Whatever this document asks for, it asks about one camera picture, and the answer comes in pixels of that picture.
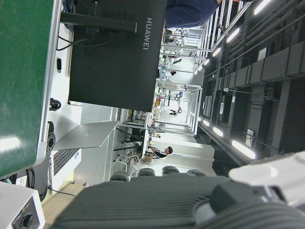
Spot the silver laptop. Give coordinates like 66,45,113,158
49,120,120,177

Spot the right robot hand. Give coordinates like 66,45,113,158
49,150,305,229

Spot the white conveyor control box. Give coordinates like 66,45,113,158
0,181,46,229

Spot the thick black cable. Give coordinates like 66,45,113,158
25,167,48,201

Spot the green conveyor belt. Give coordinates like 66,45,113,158
0,0,63,179

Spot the black roller flange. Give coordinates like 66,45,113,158
47,121,57,152

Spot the person in black white shirt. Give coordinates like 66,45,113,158
147,146,174,160

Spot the black Huawei monitor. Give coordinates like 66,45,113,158
60,0,167,113

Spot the white cabinet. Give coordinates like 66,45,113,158
50,107,120,189

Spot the black coiled cable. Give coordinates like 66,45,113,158
50,97,62,112

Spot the person in blue shirt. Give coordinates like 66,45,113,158
164,0,221,29

